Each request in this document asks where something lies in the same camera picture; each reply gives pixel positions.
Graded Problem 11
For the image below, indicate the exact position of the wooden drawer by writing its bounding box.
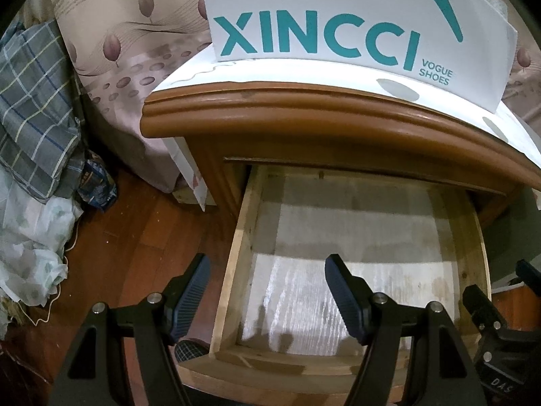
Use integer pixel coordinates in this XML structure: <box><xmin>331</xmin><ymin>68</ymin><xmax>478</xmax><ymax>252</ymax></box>
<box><xmin>175</xmin><ymin>164</ymin><xmax>493</xmax><ymax>398</ymax></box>

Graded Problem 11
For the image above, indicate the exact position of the white floral cloth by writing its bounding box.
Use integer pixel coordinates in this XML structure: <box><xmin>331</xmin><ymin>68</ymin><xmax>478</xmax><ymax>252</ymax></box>
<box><xmin>0</xmin><ymin>165</ymin><xmax>83</xmax><ymax>309</ymax></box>

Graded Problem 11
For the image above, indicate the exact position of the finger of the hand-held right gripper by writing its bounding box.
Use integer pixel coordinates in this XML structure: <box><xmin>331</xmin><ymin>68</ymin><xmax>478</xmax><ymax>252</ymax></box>
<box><xmin>515</xmin><ymin>259</ymin><xmax>541</xmax><ymax>292</ymax></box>
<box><xmin>462</xmin><ymin>285</ymin><xmax>505</xmax><ymax>335</ymax></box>

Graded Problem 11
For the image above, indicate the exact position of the white shoe box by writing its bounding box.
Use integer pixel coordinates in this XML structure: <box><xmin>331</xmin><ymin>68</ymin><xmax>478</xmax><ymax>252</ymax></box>
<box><xmin>198</xmin><ymin>0</ymin><xmax>520</xmax><ymax>111</ymax></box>

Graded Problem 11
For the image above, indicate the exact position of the plaid slipper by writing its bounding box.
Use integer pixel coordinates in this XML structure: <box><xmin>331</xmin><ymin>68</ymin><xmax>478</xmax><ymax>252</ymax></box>
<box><xmin>174</xmin><ymin>338</ymin><xmax>210</xmax><ymax>363</ymax></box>

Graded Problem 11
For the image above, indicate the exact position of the grey plaid cloth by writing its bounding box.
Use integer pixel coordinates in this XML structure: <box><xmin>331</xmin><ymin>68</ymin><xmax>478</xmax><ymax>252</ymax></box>
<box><xmin>0</xmin><ymin>19</ymin><xmax>85</xmax><ymax>201</ymax></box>

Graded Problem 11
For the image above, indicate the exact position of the leaf-print pink cloth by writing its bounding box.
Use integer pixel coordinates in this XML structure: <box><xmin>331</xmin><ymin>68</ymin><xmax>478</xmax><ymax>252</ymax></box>
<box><xmin>25</xmin><ymin>0</ymin><xmax>541</xmax><ymax>193</ymax></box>

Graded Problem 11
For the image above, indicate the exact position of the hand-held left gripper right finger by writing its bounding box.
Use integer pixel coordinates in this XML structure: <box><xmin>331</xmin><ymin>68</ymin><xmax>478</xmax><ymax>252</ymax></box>
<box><xmin>325</xmin><ymin>254</ymin><xmax>480</xmax><ymax>406</ymax></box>

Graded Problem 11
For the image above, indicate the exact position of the white cable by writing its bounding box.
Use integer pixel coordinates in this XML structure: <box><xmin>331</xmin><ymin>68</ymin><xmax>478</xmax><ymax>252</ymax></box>
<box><xmin>42</xmin><ymin>216</ymin><xmax>83</xmax><ymax>326</ymax></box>

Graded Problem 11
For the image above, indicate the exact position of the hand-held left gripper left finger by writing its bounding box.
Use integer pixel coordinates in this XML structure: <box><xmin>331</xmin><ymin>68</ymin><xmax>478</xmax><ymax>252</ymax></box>
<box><xmin>50</xmin><ymin>253</ymin><xmax>212</xmax><ymax>406</ymax></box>

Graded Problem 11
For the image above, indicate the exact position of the blue packet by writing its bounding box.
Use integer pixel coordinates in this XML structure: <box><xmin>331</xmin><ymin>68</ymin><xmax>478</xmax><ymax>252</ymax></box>
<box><xmin>76</xmin><ymin>152</ymin><xmax>118</xmax><ymax>211</ymax></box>

